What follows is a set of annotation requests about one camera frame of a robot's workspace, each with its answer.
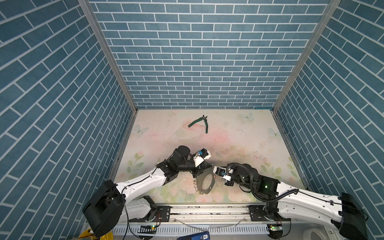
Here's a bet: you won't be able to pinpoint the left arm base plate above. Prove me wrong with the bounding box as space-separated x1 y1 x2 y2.
149 206 171 223

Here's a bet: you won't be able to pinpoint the metal key organizer ring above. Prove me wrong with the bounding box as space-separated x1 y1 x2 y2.
193 168 216 195

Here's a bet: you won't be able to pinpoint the green handled pliers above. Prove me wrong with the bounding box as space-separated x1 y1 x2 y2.
188 115 209 134

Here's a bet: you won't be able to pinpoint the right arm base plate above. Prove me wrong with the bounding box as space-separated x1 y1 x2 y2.
248 205 270 222

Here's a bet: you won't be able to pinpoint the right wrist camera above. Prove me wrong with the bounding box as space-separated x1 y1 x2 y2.
213 166 231 181

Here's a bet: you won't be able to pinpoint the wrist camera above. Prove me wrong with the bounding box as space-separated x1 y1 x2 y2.
192 149 212 168
213 166 231 181

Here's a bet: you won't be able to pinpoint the blue device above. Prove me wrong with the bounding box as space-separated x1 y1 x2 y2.
177 231 211 240

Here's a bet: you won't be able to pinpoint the white tape roll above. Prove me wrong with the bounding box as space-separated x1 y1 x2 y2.
303 228 328 240

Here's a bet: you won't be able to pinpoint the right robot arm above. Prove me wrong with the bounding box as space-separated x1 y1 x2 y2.
214 163 368 240

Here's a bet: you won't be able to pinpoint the yellow tape roll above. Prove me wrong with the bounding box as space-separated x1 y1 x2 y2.
79 229 114 240

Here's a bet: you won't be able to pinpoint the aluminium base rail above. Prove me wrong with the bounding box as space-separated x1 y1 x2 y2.
85 202 334 230

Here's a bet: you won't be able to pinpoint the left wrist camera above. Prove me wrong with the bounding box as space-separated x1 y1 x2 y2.
192 149 212 168

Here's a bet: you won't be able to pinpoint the white cable duct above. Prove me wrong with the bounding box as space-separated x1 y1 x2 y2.
112 224 270 237

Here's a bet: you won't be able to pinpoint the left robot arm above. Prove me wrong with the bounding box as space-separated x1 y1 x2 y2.
82 146 213 238

